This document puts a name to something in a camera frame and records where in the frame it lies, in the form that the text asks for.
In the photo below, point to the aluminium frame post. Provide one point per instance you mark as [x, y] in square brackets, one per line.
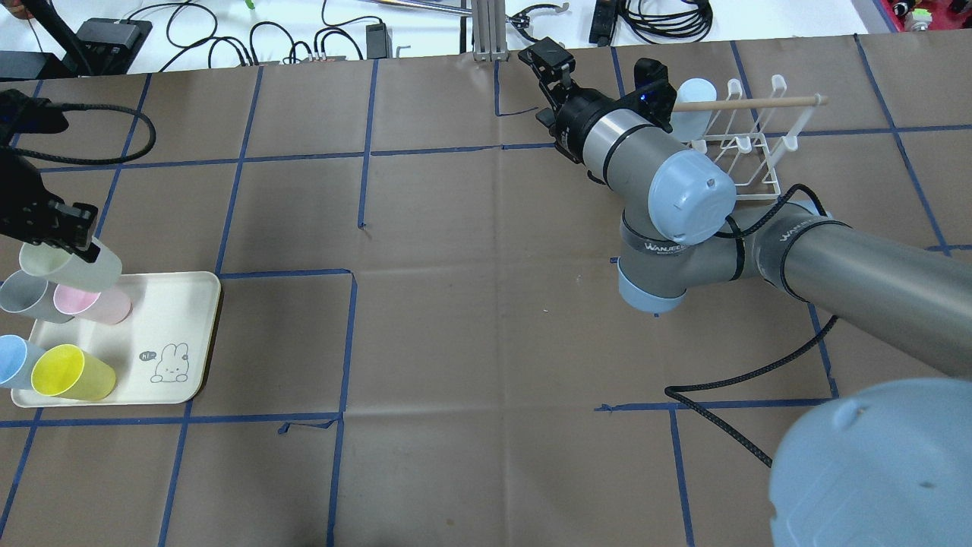
[489, 31]

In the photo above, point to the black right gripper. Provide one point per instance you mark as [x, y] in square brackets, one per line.
[574, 121]

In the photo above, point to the yellow plastic cup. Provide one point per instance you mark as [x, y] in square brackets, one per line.
[67, 371]

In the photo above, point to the pink plastic cup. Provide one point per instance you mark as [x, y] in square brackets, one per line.
[109, 307]

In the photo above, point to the white wire cup rack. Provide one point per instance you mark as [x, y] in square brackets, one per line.
[748, 137]

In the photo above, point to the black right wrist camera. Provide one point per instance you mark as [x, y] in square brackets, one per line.
[654, 97]

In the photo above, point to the grey plastic cup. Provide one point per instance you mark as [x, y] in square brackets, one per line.
[26, 295]

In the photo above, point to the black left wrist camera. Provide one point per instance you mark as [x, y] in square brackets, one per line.
[22, 114]

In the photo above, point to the cream plastic tray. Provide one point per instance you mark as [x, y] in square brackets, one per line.
[161, 350]

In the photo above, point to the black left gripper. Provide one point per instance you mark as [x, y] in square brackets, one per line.
[21, 196]

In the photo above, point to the light blue plastic cup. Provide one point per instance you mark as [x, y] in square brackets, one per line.
[692, 125]

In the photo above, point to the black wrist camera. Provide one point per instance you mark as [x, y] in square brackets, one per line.
[22, 114]
[654, 97]

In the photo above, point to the black usb hub box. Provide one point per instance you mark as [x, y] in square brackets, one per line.
[112, 45]

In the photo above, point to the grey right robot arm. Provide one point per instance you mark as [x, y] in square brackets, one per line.
[888, 466]

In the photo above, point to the pale green plastic cup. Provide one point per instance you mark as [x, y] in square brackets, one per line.
[58, 266]

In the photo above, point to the black power adapter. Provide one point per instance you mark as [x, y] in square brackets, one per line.
[378, 41]

